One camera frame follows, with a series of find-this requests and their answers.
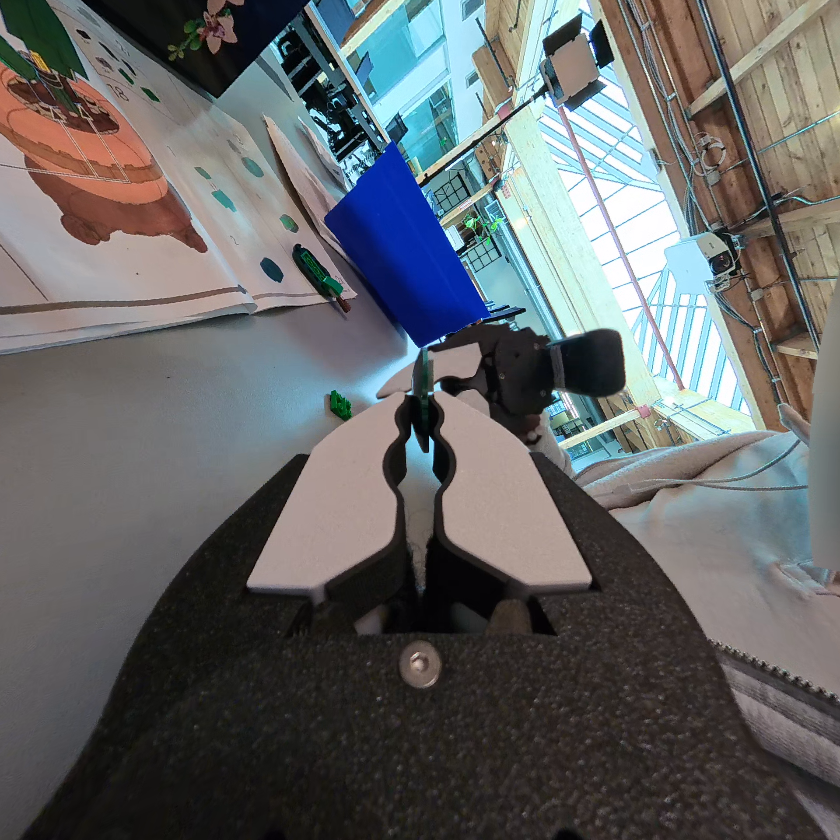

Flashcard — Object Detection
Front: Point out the green brick leaf assembly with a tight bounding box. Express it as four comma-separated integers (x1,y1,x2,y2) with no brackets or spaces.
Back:
292,244,352,312

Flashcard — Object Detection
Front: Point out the studio light panel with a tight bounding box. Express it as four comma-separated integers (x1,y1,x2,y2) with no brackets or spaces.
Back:
538,13,614,112

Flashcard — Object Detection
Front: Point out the dark green brick leaf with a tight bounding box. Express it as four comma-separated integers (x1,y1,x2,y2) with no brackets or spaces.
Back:
412,348,438,454

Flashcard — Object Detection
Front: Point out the white paper bag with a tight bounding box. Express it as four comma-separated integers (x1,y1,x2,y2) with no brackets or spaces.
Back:
262,115,368,263

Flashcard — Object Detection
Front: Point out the grey zip hooded jacket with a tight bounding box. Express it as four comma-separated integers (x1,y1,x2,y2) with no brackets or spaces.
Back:
577,403,840,808

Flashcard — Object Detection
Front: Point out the green hanging plant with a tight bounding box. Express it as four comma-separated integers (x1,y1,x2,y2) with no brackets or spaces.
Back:
459,206,509,247

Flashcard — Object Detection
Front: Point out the white security camera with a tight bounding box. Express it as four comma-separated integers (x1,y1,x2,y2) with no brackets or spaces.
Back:
664,230,742,293

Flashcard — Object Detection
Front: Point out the open instruction booklet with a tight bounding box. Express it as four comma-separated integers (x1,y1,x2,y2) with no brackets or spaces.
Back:
0,0,358,355

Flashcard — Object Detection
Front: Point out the black orchid picture box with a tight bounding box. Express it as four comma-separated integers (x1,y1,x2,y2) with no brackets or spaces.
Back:
85,0,309,99

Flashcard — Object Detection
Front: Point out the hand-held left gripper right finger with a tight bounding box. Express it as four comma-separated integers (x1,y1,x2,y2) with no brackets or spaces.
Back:
428,391,595,602

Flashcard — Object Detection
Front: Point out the blue plastic bin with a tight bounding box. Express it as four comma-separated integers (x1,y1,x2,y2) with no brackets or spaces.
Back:
323,141,492,349

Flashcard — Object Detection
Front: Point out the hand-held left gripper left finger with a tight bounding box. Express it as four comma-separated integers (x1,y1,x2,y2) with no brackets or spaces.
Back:
247,392,426,606

